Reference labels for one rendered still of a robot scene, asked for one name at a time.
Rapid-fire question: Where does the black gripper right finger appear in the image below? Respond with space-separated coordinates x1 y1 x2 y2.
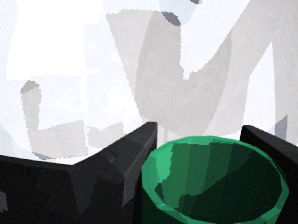
239 124 298 224

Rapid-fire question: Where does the green cup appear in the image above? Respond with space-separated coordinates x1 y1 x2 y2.
142 135 289 224

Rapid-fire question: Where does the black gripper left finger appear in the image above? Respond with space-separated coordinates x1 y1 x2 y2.
0 121 158 224

